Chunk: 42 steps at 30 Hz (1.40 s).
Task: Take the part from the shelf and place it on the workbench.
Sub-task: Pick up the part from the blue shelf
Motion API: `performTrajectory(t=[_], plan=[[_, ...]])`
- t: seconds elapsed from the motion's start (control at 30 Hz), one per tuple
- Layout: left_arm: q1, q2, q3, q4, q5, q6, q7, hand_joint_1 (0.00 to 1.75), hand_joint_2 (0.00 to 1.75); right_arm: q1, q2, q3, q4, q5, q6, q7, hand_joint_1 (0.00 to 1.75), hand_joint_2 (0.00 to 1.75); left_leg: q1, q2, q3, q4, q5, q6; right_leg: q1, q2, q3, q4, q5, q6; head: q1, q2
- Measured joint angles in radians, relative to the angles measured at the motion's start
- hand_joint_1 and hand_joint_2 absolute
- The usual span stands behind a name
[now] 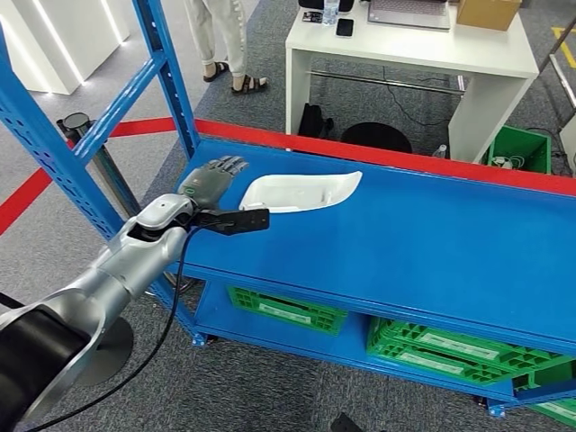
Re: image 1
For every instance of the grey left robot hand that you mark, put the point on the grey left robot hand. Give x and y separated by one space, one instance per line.
209 185

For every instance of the white plastic shell part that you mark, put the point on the white plastic shell part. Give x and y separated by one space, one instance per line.
306 194

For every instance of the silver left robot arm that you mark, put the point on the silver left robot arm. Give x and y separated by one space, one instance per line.
135 262

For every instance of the blue metal shelf rack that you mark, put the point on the blue metal shelf rack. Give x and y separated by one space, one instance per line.
405 250

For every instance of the green folding plastic crate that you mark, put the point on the green folding plastic crate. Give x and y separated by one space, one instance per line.
250 296
429 364
285 314
558 412
457 347

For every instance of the black bag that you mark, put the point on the black bag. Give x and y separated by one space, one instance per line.
312 120

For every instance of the person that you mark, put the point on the person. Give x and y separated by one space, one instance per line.
225 30

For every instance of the small dark card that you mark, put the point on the small dark card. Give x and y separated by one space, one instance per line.
312 17

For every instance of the black pouch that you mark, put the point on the black pouch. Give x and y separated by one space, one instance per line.
310 4

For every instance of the black round stool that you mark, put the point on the black round stool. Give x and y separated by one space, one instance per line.
376 138

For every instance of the clear water bottle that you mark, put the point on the clear water bottle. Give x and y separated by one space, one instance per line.
331 12

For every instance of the red barrier belt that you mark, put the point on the red barrier belt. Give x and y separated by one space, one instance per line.
25 203
405 155

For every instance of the white desk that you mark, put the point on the white desk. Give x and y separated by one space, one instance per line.
405 47

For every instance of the small clear plastic bottle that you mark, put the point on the small clear plastic bottle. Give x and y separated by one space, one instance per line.
439 151

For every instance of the grey laptop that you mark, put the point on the grey laptop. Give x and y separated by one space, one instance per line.
407 15

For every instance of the brown cardboard box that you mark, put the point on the brown cardboard box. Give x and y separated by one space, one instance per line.
488 13

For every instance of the green open plastic bin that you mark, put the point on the green open plastic bin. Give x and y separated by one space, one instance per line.
535 149

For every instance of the white cabinet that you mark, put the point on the white cabinet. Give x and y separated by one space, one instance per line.
568 146

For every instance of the grey metal frame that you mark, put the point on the grey metal frame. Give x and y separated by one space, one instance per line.
565 77

